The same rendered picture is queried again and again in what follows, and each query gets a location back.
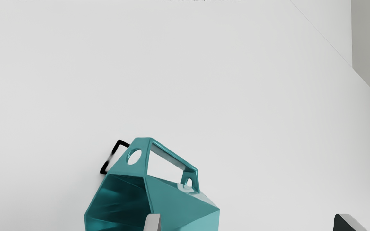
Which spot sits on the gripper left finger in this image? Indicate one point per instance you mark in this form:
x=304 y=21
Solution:
x=153 y=223

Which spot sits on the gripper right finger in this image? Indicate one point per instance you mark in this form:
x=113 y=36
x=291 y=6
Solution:
x=345 y=223

